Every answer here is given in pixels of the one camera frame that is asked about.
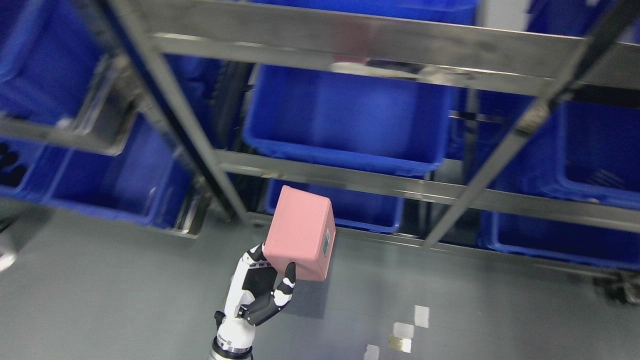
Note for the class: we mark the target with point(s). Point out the large blue bin centre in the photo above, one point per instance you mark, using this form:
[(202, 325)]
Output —
[(370, 124)]

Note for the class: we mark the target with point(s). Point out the blue bin top centre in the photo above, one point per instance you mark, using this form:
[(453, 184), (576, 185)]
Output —
[(458, 12)]

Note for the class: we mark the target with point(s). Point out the pink plastic storage box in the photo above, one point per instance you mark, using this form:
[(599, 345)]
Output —
[(302, 231)]

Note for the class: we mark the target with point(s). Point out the blue bin lower right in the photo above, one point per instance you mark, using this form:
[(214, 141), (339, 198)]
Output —
[(557, 240)]

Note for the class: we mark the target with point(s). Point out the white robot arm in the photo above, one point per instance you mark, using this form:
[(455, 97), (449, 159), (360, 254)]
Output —
[(219, 353)]

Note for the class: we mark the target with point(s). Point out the blue bin left lower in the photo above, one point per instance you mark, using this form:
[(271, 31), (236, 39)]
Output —
[(145, 184)]

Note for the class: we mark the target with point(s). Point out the blue bin lower centre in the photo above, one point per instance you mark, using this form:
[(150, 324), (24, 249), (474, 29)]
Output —
[(372, 212)]

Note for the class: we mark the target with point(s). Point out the blue bin right shelf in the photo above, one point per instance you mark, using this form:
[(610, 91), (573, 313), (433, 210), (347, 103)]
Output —
[(584, 152)]

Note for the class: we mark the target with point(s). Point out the blue bin top left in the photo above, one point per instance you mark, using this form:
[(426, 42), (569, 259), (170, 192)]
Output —
[(47, 60)]

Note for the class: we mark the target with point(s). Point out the steel shelf rack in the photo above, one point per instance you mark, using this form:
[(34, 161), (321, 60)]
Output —
[(133, 76)]

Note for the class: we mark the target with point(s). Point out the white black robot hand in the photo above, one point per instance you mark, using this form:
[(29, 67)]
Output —
[(252, 299)]

